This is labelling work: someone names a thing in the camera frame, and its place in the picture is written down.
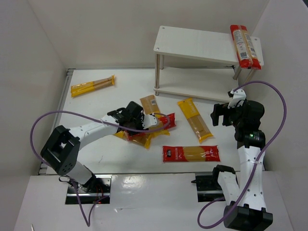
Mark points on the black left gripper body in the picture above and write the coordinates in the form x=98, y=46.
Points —
x=138, y=125

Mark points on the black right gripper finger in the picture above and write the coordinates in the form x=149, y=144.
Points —
x=214, y=115
x=224, y=111

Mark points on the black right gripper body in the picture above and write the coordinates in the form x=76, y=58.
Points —
x=227, y=115

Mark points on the red pasta bag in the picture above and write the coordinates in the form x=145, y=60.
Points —
x=165, y=122
x=245, y=51
x=190, y=154

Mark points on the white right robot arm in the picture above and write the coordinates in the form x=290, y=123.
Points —
x=246, y=208

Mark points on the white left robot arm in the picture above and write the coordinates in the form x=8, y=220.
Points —
x=62, y=147

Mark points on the yellow pasta bag centre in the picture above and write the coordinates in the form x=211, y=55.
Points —
x=150, y=106

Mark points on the yellow pasta bag left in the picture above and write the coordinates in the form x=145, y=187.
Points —
x=141, y=139

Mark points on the yellow pasta bag right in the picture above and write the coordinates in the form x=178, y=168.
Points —
x=194, y=119

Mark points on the red pasta bag front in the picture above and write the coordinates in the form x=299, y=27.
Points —
x=190, y=154

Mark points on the red pasta bag on shelf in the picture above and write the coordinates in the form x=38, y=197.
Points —
x=245, y=51

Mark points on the thin yellow pasta bag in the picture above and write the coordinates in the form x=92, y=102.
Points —
x=84, y=88

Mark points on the white two-tier shelf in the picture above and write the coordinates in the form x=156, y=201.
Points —
x=212, y=81

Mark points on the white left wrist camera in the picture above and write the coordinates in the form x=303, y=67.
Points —
x=149, y=121

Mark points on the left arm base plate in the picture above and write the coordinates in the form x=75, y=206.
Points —
x=99, y=192

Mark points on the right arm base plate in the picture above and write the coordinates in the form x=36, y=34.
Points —
x=207, y=189

